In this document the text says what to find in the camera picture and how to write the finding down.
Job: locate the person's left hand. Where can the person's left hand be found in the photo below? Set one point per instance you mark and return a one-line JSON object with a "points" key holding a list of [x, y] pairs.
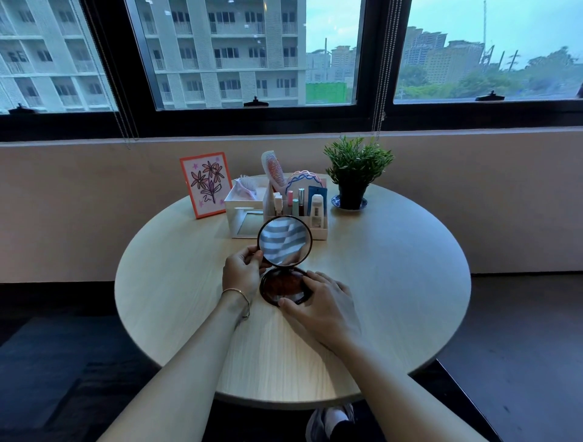
{"points": [[239, 273]]}

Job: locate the person's right hand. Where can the person's right hand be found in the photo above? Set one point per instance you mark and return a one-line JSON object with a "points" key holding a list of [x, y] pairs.
{"points": [[328, 312]]}

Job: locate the person's left thumb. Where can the person's left thumb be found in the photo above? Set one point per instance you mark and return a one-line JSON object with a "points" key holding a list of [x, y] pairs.
{"points": [[253, 256]]}

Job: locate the person's right thumb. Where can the person's right thumb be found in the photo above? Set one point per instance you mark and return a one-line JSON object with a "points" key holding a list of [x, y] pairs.
{"points": [[292, 310]]}

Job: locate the brown round compact mirror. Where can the brown round compact mirror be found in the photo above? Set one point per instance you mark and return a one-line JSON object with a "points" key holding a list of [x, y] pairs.
{"points": [[284, 241]]}

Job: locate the person's right forearm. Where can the person's right forearm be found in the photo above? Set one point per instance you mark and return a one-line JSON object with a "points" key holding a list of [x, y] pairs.
{"points": [[401, 400]]}

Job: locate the person's left forearm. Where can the person's left forearm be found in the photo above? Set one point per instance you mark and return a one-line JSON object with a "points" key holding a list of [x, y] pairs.
{"points": [[182, 378]]}

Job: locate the white open storage box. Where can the white open storage box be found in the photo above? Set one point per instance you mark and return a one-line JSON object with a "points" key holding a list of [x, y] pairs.
{"points": [[243, 214]]}

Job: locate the small white bottle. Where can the small white bottle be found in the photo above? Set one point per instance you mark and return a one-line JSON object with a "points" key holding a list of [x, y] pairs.
{"points": [[278, 205]]}

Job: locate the pink lipstick tube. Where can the pink lipstick tube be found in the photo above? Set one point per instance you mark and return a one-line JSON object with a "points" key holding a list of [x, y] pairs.
{"points": [[290, 200]]}

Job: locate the white cosmetics organizer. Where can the white cosmetics organizer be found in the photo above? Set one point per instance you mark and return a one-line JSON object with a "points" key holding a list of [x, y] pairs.
{"points": [[314, 224]]}

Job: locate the white hair brush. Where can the white hair brush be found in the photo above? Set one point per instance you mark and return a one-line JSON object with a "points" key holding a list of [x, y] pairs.
{"points": [[248, 185]]}

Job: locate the dark red lip tube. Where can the dark red lip tube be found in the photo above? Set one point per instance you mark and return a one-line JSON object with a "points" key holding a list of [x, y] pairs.
{"points": [[301, 200]]}

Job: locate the white cream tube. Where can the white cream tube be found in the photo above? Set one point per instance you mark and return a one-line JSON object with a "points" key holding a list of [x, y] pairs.
{"points": [[317, 206]]}

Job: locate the orange framed flower picture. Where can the orange framed flower picture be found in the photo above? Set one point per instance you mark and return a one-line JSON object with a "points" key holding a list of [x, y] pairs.
{"points": [[207, 184]]}

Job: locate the pink wide-tooth comb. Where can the pink wide-tooth comb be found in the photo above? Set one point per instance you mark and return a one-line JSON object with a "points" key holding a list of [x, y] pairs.
{"points": [[273, 171]]}

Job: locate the blue card packet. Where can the blue card packet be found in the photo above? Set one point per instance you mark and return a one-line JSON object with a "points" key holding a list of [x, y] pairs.
{"points": [[320, 190]]}

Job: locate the blue patterned saucer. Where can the blue patterned saucer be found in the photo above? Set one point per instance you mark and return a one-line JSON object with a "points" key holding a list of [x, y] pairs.
{"points": [[336, 201]]}

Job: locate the white sock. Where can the white sock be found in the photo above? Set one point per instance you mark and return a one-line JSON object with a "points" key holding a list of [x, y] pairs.
{"points": [[336, 414]]}

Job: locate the grey sneaker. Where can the grey sneaker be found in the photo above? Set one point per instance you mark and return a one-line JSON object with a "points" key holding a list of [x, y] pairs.
{"points": [[316, 426]]}

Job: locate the green potted plant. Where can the green potted plant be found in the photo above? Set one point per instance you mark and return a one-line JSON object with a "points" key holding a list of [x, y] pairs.
{"points": [[355, 168]]}

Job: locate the black window latch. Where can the black window latch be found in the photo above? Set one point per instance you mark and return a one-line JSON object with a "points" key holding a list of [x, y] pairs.
{"points": [[493, 96], [22, 109], [256, 102]]}

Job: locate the black window frame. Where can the black window frame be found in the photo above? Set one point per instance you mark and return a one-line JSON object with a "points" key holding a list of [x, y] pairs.
{"points": [[378, 68]]}

